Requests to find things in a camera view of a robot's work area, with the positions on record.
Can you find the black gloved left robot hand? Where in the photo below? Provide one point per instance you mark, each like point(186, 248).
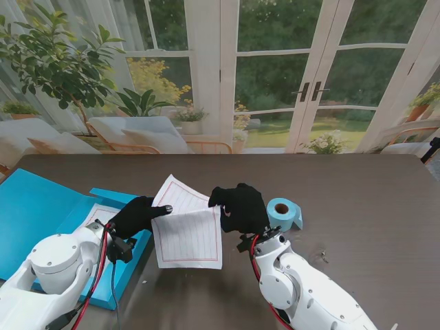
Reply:
point(137, 216)

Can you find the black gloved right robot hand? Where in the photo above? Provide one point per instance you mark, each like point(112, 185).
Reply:
point(244, 209)

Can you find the red lined paper sheet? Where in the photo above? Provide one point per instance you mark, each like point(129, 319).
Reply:
point(189, 237)
point(98, 213)

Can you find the light blue label roll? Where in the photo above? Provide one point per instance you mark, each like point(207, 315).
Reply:
point(287, 221)

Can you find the blue plastic file box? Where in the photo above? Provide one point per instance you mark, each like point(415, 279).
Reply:
point(34, 213)

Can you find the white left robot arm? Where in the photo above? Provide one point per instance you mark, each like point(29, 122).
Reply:
point(44, 275)

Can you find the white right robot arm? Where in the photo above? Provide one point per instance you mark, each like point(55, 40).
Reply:
point(302, 285)

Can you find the small dark debris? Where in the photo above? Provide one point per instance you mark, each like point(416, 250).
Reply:
point(324, 254)

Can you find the black stand at table edge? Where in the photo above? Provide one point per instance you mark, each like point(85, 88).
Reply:
point(434, 148)

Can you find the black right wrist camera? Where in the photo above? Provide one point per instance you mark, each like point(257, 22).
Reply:
point(244, 244)

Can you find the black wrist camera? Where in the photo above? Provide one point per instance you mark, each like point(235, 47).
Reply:
point(122, 249)
point(244, 244)

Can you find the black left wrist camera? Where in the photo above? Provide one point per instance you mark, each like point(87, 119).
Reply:
point(122, 249)

